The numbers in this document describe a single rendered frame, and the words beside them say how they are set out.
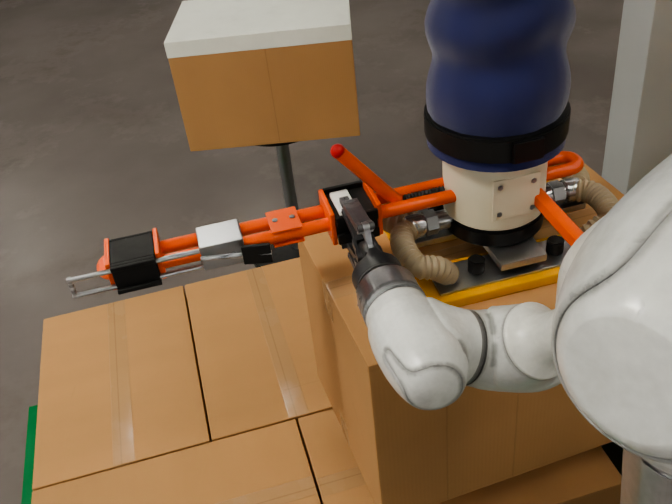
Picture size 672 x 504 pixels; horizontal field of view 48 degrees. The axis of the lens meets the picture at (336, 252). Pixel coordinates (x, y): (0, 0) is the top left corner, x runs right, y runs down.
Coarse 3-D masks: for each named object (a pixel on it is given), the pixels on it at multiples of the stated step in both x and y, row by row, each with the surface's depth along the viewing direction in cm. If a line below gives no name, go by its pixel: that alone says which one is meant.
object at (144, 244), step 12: (156, 228) 121; (108, 240) 120; (120, 240) 119; (132, 240) 119; (144, 240) 119; (156, 240) 118; (108, 252) 117; (120, 252) 117; (132, 252) 116; (144, 252) 116; (156, 252) 116; (108, 264) 115; (108, 276) 116
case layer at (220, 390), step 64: (64, 320) 212; (128, 320) 209; (192, 320) 207; (256, 320) 204; (64, 384) 192; (128, 384) 190; (192, 384) 187; (256, 384) 185; (320, 384) 183; (64, 448) 175; (128, 448) 173; (192, 448) 171; (256, 448) 170; (320, 448) 168
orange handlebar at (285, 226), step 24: (552, 168) 127; (576, 168) 127; (408, 192) 126; (288, 216) 122; (312, 216) 124; (384, 216) 123; (552, 216) 116; (168, 240) 121; (192, 240) 121; (264, 240) 119; (288, 240) 121; (168, 264) 117
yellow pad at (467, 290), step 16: (544, 240) 131; (560, 240) 126; (480, 256) 124; (560, 256) 126; (464, 272) 125; (480, 272) 124; (496, 272) 125; (512, 272) 124; (528, 272) 124; (544, 272) 124; (432, 288) 124; (448, 288) 123; (464, 288) 122; (480, 288) 123; (496, 288) 122; (512, 288) 123; (528, 288) 124; (464, 304) 122
